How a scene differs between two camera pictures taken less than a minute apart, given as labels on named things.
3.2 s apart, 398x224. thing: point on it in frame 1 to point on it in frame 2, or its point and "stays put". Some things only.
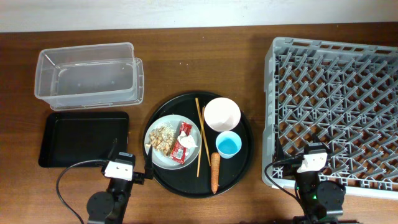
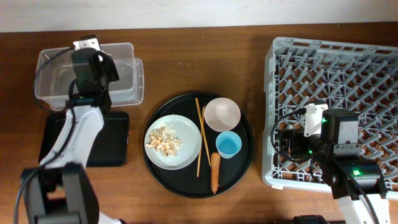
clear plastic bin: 89,76 stays put
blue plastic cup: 228,143 stays put
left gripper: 139,178 to 108,65
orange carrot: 215,165 stays put
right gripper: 279,154 to 296,136
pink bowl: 222,114 stays put
